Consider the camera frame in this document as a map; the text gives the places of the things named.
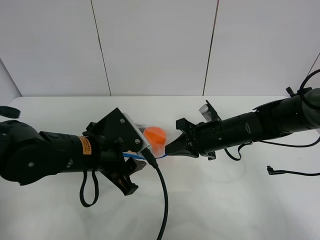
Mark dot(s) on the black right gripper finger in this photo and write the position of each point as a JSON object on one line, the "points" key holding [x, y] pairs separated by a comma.
{"points": [[190, 154], [179, 145]]}

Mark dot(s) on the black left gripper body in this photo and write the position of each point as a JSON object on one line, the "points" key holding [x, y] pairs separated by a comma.
{"points": [[105, 156]]}

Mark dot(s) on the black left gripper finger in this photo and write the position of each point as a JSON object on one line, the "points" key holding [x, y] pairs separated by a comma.
{"points": [[122, 181], [133, 165]]}

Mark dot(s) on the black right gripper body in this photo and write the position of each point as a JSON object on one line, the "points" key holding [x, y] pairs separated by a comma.
{"points": [[202, 137]]}

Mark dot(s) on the clear zip bag blue seal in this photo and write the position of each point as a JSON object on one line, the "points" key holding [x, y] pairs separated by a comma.
{"points": [[143, 142]]}

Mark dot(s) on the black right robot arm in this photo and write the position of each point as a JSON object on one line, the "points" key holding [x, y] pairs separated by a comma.
{"points": [[276, 119]]}

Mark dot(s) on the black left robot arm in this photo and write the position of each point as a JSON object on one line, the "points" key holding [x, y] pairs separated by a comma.
{"points": [[27, 155]]}

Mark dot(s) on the orange fruit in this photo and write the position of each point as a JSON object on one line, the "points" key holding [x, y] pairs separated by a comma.
{"points": [[157, 137]]}

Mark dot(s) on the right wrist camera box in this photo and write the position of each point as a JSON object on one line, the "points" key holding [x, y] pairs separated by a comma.
{"points": [[209, 113]]}

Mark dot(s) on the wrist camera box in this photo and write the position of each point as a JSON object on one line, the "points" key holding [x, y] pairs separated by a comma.
{"points": [[209, 113], [118, 127]]}

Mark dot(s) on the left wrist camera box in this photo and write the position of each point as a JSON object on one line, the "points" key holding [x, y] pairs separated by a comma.
{"points": [[118, 127]]}

